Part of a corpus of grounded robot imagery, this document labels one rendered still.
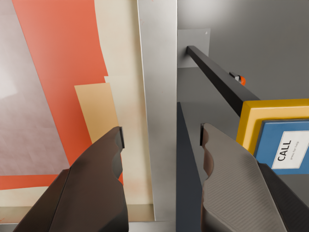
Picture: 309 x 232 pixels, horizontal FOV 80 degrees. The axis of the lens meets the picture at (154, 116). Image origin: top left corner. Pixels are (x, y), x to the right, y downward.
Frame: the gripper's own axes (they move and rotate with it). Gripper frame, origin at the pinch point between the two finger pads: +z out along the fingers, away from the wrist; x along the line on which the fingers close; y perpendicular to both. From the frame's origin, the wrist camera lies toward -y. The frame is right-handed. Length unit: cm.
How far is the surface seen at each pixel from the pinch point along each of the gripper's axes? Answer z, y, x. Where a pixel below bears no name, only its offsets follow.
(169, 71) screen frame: 9.1, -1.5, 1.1
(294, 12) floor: 108, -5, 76
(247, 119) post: 13.1, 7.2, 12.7
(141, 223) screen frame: 9.3, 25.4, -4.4
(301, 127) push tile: 11.2, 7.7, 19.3
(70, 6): 12.5, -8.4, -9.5
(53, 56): 12.6, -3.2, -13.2
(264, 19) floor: 108, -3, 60
